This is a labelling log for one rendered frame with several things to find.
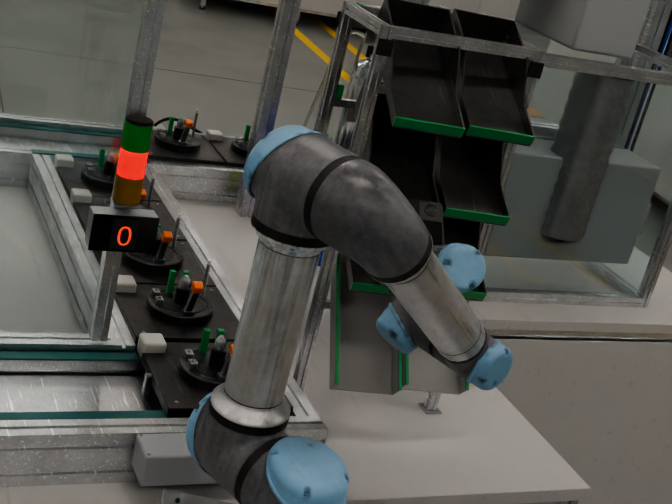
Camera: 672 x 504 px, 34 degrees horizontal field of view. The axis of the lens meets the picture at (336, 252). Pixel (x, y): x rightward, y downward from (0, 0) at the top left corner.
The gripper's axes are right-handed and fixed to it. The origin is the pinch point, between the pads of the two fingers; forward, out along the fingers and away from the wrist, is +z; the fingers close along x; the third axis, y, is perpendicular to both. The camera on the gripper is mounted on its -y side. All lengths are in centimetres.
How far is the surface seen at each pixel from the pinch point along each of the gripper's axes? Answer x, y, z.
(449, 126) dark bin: 1.0, -23.4, -13.3
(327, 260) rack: -11.0, 2.3, 9.6
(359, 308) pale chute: -1.9, 10.1, 14.2
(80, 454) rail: -51, 42, -6
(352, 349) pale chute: -2.7, 18.2, 11.3
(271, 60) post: -14, -54, 101
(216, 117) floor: 23, -107, 517
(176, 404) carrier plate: -35.6, 32.7, 1.6
